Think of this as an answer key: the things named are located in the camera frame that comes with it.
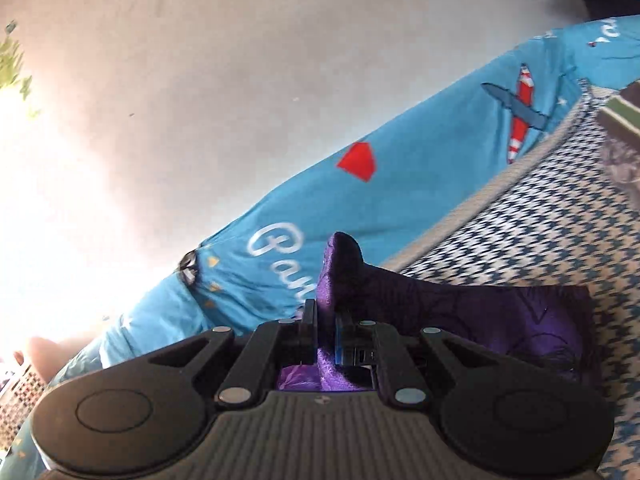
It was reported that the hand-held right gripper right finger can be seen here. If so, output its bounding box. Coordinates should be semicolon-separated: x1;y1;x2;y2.
335;312;501;406

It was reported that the grey striped cloth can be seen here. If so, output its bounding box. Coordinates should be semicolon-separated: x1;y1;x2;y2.
597;80;640;196

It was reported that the white perforated laundry basket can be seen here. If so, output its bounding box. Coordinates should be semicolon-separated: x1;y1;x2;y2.
0;360;51;436

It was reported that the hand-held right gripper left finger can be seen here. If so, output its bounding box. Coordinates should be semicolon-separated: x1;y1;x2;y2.
147;299;318;406

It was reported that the houndstooth seat cover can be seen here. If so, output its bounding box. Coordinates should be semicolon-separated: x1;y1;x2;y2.
400;85;640;480

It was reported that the teal printed sofa cover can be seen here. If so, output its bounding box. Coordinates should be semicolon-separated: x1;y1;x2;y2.
10;15;640;480

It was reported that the green leafy plant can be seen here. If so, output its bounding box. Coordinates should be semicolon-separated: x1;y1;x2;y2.
0;20;41;116

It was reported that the purple floral garment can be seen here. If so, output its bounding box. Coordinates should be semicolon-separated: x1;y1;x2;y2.
277;231;603;393

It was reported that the beige dotted cloth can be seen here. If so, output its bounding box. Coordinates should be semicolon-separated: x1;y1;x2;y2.
382;87;601;271

